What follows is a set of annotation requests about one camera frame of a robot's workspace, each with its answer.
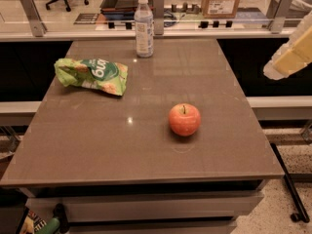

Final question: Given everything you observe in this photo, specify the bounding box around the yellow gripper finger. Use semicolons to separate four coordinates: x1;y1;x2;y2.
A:
263;26;312;80

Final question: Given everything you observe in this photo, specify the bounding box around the red apple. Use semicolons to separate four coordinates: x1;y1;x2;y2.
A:
169;103;201;137

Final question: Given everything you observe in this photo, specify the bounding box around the clear plastic water bottle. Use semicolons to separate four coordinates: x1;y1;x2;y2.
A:
135;0;154;58

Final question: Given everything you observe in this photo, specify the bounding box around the green bottle under table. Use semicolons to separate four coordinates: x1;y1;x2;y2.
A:
34;217;60;234

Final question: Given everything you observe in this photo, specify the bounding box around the cardboard box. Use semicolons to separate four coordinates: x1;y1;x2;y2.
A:
201;0;240;19

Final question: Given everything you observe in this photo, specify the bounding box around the white drawer unit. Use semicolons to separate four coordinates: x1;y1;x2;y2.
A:
26;189;263;234

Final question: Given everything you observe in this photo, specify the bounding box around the green chip bag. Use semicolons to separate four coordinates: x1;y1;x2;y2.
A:
54;58;128;96

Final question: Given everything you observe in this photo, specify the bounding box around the magazine under table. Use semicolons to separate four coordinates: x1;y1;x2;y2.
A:
16;208;47;234

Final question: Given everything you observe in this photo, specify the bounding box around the right metal glass bracket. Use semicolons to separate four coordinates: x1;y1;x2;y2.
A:
266;0;293;34

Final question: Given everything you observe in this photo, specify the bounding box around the metal glass bracket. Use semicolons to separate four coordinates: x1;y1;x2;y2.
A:
153;0;164;35
266;0;293;34
19;0;46;37

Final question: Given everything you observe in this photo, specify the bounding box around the middle metal glass bracket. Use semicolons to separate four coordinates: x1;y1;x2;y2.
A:
153;0;164;35

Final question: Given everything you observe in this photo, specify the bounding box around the black floor rail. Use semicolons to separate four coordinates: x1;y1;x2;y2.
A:
271;143;310;223

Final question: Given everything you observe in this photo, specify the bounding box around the left metal glass bracket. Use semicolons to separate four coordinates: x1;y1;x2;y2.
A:
19;0;46;37

